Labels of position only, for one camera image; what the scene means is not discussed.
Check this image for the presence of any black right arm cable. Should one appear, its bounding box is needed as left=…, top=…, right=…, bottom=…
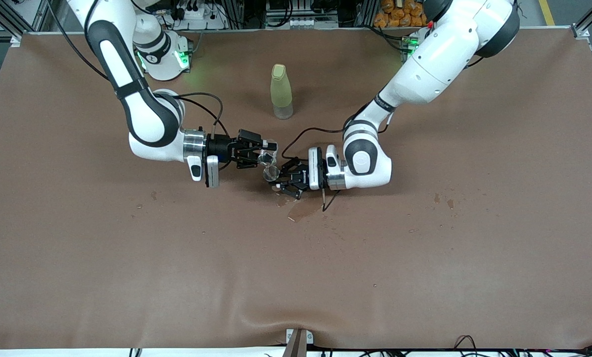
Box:
left=45, top=0, right=224, bottom=137

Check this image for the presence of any white power strip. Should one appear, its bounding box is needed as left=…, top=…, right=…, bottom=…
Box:
left=169, top=4, right=227, bottom=30

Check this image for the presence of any brown liquid puddle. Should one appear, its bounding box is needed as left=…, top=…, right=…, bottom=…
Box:
left=287, top=196, right=324, bottom=223

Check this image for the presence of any small clear glass cup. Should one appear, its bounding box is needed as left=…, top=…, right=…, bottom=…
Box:
left=257, top=139, right=278, bottom=167

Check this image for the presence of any brown table cover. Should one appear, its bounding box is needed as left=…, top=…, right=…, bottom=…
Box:
left=0, top=27, right=592, bottom=350

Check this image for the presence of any orange snack bag pile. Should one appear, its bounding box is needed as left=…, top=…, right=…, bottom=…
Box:
left=374, top=0, right=433, bottom=28

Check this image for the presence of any silver metal jigger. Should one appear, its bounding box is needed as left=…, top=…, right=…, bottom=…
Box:
left=262, top=165, right=282, bottom=191

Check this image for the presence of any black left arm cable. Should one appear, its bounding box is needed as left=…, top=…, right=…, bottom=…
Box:
left=281, top=102, right=393, bottom=160

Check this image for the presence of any yellow-green frosted bottle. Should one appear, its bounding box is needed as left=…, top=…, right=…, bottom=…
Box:
left=270, top=63, right=294, bottom=120

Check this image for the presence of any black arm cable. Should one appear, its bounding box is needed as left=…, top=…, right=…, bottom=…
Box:
left=45, top=0, right=224, bottom=137
left=281, top=102, right=393, bottom=160

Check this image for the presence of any black cable loop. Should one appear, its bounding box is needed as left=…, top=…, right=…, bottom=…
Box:
left=454, top=335, right=480, bottom=354

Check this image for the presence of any grey electronics rack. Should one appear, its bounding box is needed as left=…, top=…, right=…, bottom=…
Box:
left=265, top=0, right=340, bottom=29

